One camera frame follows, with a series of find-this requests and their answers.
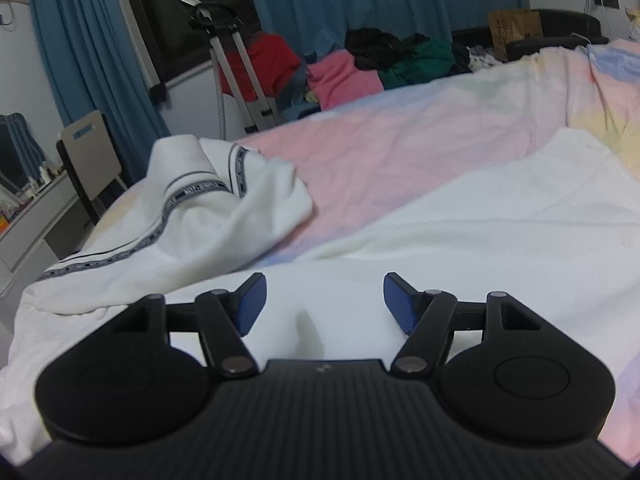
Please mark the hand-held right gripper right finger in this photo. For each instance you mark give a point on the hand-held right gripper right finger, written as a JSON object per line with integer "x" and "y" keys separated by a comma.
{"x": 399, "y": 305}

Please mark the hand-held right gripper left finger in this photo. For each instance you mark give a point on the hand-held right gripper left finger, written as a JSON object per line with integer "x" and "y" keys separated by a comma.
{"x": 251, "y": 305}

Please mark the white pants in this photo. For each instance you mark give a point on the white pants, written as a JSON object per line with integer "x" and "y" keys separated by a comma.
{"x": 450, "y": 240}

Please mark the white chair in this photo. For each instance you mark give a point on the white chair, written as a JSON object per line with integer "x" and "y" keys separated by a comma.
{"x": 92, "y": 152}

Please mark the white desk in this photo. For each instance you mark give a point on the white desk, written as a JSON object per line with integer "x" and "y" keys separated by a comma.
{"x": 35, "y": 220}

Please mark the pink garment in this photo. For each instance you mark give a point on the pink garment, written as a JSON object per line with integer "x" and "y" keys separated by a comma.
{"x": 340, "y": 80}

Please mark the garment steamer stand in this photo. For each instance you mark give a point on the garment steamer stand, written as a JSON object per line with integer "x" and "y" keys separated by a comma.
{"x": 227, "y": 67}

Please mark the green garment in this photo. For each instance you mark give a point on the green garment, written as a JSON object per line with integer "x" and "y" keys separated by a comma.
{"x": 417, "y": 65}

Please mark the red garment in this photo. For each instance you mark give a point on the red garment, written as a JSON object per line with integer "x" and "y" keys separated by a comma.
{"x": 265, "y": 62}

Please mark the black garment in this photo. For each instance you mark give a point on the black garment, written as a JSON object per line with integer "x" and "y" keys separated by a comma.
{"x": 372, "y": 47}

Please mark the spotted white cloth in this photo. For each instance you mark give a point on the spotted white cloth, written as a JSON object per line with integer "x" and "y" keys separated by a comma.
{"x": 481, "y": 57}

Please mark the mirror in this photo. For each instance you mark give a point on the mirror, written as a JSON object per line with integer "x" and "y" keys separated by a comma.
{"x": 15, "y": 150}

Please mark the brown paper bag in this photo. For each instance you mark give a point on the brown paper bag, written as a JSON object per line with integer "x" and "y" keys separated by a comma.
{"x": 515, "y": 30}

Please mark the dark window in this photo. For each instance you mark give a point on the dark window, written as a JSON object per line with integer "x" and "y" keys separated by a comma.
{"x": 165, "y": 5}

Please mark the black armchair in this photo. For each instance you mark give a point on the black armchair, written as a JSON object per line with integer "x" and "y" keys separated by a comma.
{"x": 570, "y": 22}

